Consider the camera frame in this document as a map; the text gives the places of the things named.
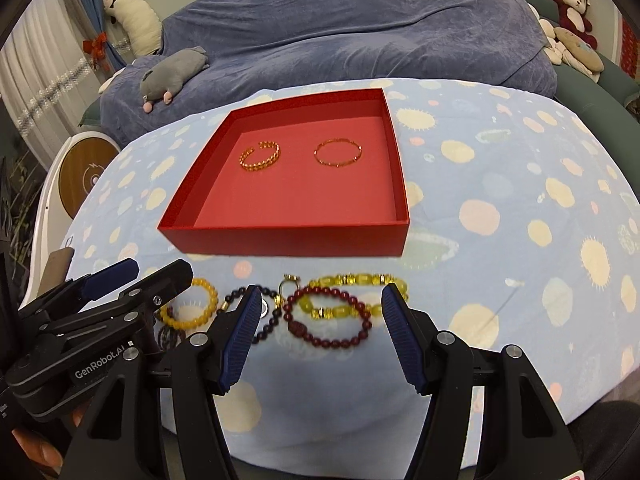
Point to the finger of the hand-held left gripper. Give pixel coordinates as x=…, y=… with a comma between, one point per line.
x=165, y=280
x=110, y=275

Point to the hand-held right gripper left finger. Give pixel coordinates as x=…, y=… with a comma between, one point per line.
x=240, y=340

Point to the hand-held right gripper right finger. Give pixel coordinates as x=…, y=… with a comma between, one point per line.
x=402, y=340

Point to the red jewelry box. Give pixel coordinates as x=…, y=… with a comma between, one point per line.
x=300, y=200

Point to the person's left hand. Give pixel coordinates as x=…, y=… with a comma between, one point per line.
x=35, y=452

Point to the brown leather tag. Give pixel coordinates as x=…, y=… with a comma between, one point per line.
x=57, y=265

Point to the white stand with wooden disc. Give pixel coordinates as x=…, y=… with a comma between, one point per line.
x=75, y=170

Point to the light blue printed sheet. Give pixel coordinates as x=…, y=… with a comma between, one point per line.
x=500, y=185

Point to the thin gold bangle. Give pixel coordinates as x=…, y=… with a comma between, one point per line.
x=316, y=154

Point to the gray mouse plush toy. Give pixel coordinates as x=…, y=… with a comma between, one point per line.
x=170, y=72

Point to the white curtain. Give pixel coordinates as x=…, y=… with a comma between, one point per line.
x=40, y=75

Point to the red curtain bow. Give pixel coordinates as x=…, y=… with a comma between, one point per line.
x=96, y=46

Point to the white cow plush toy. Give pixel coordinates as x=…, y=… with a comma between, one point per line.
x=137, y=20

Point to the blue blanket-covered sofa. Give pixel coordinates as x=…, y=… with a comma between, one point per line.
x=350, y=25

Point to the beige cookie plush toy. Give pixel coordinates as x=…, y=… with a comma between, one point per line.
x=580, y=50

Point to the red monkey plush toy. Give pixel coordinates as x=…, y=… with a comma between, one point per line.
x=570, y=15

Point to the dark green bed frame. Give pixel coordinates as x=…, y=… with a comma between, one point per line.
x=590, y=90

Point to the red wall decoration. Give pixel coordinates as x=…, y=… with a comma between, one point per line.
x=631, y=45

